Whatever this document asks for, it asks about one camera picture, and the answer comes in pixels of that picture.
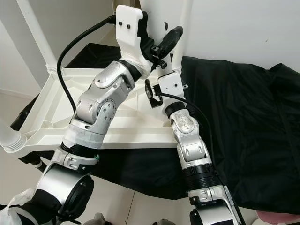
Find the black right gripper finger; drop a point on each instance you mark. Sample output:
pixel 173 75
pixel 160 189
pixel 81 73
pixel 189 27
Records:
pixel 151 96

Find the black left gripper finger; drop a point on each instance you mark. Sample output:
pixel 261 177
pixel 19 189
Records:
pixel 171 40

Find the white plastic table leg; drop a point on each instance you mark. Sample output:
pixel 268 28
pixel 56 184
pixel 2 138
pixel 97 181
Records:
pixel 184 14
pixel 35 37
pixel 10 138

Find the white plastic table top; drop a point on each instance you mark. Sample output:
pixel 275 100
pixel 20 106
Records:
pixel 56 108

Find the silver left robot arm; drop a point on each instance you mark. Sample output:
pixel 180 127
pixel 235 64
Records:
pixel 103 103

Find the black metal table leg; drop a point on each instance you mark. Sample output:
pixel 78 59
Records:
pixel 32 163

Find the pink stool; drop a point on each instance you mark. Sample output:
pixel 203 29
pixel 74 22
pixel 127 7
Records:
pixel 279 218

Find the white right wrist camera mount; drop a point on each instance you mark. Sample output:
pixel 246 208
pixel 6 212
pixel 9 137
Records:
pixel 171 86

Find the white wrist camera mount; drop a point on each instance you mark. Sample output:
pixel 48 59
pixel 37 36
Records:
pixel 171 86
pixel 130 35

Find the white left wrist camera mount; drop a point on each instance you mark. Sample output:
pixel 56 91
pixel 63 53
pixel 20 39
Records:
pixel 130 35

